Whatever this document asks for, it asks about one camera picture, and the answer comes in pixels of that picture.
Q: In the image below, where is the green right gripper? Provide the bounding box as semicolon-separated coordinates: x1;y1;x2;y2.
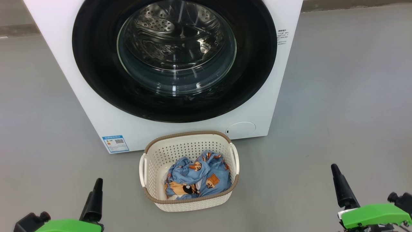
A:
331;164;412;232

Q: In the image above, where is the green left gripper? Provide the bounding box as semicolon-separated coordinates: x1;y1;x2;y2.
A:
35;178;104;232

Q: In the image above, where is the black round glass washer door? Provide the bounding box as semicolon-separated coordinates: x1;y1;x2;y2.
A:
72;0;278;123

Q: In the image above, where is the white front-load washing machine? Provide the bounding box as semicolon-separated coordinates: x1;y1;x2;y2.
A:
23;0;304;154

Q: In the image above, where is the stainless steel washing machine drum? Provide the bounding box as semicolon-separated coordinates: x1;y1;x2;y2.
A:
117;0;237;95

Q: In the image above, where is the blue energy label sticker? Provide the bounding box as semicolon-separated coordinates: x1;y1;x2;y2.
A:
102;135;130;153

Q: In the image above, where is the cream perforated laundry basket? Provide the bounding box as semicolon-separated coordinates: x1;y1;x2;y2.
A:
139;130;240;212

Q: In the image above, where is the round white filter cover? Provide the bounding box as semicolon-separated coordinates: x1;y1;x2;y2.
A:
225;122;257;140

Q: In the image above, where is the small printed text label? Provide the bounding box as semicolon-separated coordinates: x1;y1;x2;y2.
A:
277;29;289;45

